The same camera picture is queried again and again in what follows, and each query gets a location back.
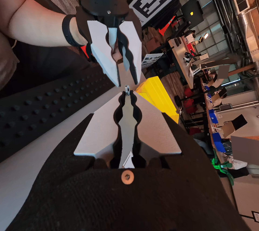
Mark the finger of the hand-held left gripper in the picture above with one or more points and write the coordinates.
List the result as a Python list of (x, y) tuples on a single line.
[(99, 49), (134, 49)]

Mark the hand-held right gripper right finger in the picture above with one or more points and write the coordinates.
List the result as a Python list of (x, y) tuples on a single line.
[(157, 134)]

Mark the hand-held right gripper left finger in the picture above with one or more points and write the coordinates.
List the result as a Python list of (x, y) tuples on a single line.
[(97, 134)]

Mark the small grey lego piece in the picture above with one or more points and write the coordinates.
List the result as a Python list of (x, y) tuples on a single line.
[(127, 90)]

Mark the person's left forearm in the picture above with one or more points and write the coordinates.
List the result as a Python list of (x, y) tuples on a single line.
[(30, 22)]

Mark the green lego bamboo model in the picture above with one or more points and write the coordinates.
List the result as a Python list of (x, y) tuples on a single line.
[(220, 167)]

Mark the person's left hand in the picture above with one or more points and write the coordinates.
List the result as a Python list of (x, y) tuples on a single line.
[(117, 53)]

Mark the orange plastic object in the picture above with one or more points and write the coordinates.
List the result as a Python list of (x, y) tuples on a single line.
[(84, 52)]

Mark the small printed sign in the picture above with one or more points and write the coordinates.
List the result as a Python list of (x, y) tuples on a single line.
[(151, 60)]

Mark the black wristband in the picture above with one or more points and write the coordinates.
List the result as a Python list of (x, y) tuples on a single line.
[(67, 32)]

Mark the yellow plastic bin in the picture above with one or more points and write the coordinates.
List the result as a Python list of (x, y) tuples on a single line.
[(157, 97)]

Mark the orange traffic cone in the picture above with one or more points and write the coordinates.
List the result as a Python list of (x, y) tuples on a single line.
[(167, 26)]

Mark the red chair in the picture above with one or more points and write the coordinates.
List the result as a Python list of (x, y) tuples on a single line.
[(190, 103)]

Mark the black framed marker sign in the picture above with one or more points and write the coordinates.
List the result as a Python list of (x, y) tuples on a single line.
[(256, 216), (155, 0)]

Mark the blue storage bin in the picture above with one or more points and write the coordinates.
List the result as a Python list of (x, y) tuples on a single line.
[(218, 143), (213, 116)]

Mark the black monitor screen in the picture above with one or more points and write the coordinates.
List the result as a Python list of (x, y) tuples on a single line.
[(191, 12)]

